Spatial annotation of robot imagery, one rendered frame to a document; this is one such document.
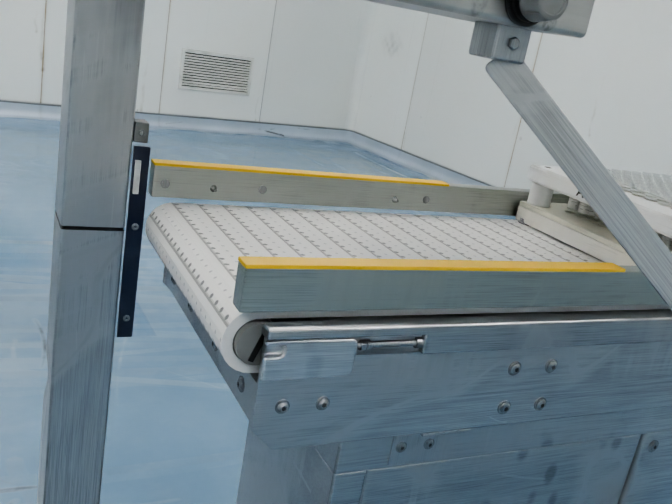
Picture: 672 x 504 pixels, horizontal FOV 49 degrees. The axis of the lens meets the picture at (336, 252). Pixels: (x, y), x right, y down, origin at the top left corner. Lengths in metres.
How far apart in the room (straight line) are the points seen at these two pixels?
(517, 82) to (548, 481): 0.44
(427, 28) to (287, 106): 1.30
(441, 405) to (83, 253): 0.37
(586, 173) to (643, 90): 4.01
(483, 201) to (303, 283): 0.44
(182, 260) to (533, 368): 0.31
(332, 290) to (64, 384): 0.39
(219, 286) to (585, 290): 0.30
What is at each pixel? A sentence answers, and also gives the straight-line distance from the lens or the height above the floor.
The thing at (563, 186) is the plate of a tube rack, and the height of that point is 0.87.
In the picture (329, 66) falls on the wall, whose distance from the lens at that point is 6.41.
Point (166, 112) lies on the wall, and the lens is 5.85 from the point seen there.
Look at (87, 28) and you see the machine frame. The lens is 0.71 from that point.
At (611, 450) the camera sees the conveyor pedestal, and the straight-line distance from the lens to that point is 0.87.
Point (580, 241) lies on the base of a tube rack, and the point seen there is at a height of 0.82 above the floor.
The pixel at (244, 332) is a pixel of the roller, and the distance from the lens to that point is 0.51.
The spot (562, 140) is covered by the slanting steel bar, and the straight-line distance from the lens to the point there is 0.56.
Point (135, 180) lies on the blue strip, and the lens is 0.73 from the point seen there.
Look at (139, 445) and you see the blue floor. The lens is 1.81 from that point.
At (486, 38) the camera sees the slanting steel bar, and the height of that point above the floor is 1.00.
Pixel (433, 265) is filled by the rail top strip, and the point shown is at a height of 0.84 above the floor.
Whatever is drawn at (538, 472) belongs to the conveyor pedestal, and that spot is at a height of 0.60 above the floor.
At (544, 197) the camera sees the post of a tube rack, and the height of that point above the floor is 0.84.
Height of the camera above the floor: 1.00
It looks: 17 degrees down
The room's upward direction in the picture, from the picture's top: 10 degrees clockwise
